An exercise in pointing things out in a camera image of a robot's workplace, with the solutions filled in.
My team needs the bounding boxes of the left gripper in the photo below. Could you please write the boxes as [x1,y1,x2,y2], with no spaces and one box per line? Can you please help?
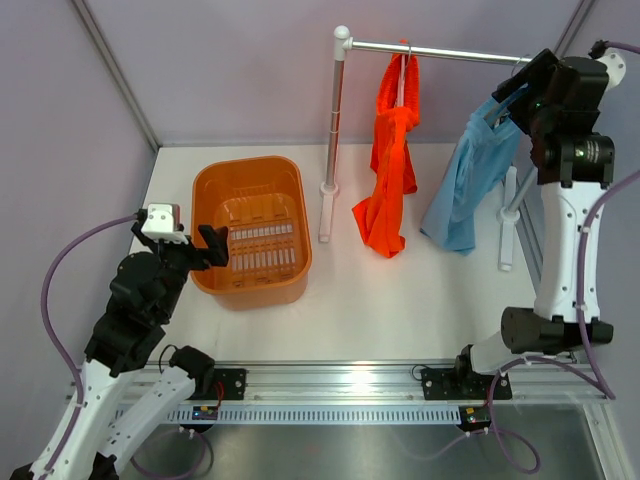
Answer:
[134,224,228,320]

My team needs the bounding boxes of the grey hanger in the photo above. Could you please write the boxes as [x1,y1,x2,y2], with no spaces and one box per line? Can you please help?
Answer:
[484,54,531,127]

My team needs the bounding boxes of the light blue shorts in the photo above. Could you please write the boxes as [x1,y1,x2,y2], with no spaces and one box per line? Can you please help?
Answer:
[420,98,521,256]

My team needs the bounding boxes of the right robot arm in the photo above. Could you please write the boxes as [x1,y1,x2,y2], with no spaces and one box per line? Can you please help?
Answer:
[452,41,626,398]

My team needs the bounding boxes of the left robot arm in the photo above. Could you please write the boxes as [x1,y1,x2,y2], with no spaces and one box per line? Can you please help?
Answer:
[11,210,229,479]

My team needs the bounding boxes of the pink hanger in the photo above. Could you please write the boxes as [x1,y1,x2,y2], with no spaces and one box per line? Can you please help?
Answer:
[395,42,413,107]

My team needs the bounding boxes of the orange shorts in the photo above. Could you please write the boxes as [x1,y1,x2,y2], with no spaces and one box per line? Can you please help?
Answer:
[352,54,420,258]

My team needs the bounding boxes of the orange plastic basket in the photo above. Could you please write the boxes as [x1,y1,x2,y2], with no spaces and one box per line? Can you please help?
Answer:
[191,156,312,311]

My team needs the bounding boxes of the white metal clothes rack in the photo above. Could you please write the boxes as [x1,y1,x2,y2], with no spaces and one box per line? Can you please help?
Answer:
[318,25,536,272]

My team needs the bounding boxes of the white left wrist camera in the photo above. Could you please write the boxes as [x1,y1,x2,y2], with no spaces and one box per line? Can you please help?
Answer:
[140,203,190,245]

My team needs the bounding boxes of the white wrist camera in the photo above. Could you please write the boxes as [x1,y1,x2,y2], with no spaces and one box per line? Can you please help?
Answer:
[140,203,190,245]
[589,40,626,91]

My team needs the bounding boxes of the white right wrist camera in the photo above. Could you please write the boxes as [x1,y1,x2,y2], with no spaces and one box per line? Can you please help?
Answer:
[589,40,626,91]

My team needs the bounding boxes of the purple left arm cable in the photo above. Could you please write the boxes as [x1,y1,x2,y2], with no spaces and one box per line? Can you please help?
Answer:
[29,212,146,474]

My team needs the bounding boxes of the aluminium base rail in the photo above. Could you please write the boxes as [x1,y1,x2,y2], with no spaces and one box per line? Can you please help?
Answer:
[217,362,607,405]

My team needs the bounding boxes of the white slotted cable duct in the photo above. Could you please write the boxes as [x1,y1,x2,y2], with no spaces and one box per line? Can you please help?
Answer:
[158,404,462,425]

